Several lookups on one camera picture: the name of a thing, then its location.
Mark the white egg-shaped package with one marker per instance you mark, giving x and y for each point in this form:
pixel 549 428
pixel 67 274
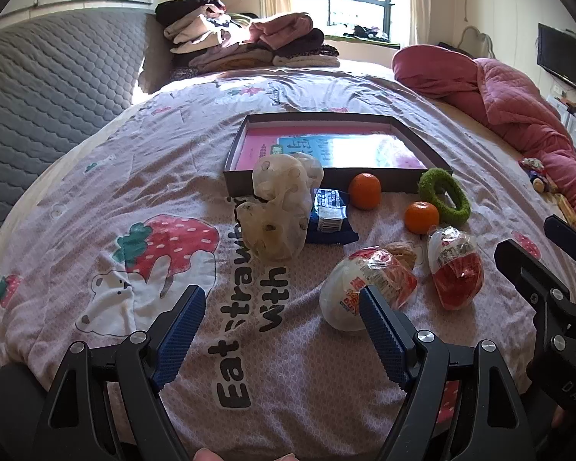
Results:
pixel 341 293

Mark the grey quilted headboard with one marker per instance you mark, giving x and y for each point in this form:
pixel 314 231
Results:
pixel 53 105

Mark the dark clothes on windowsill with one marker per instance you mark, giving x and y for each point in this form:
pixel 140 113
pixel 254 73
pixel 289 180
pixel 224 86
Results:
pixel 365 31

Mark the person's right hand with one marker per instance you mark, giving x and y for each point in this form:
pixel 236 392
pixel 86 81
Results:
pixel 557 418

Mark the shallow grey cardboard box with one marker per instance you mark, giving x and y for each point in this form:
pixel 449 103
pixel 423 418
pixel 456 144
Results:
pixel 398 180

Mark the red egg-shaped package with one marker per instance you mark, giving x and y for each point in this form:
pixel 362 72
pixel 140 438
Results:
pixel 456 273

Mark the pile of folded clothes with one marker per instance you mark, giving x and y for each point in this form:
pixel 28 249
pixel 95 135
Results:
pixel 269 29

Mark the orange tangerine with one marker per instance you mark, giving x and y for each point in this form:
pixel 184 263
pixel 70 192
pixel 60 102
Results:
pixel 365 191
pixel 421 217

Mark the black television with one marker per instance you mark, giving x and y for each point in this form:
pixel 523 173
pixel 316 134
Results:
pixel 561 57

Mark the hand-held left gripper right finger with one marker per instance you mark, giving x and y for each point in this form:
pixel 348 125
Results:
pixel 379 331

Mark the pink quilt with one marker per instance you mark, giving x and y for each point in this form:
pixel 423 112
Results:
pixel 509 101

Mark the blue snack packet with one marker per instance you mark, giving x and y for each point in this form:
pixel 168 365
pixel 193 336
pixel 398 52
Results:
pixel 329 211

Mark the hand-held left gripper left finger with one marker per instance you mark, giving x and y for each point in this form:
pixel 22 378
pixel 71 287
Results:
pixel 182 331

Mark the small toy figure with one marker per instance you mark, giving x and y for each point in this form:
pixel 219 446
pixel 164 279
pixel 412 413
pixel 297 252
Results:
pixel 535 173

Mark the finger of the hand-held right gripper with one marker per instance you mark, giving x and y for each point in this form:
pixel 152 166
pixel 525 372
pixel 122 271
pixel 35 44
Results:
pixel 513 257
pixel 564 230

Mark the strawberry printed blanket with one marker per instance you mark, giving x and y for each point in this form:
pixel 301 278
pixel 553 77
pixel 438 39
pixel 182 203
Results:
pixel 125 177

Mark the yellow wooden item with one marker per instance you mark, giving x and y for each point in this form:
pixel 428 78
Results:
pixel 566 209

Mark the translucent white plastic bag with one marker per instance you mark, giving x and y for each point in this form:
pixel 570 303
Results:
pixel 278 201

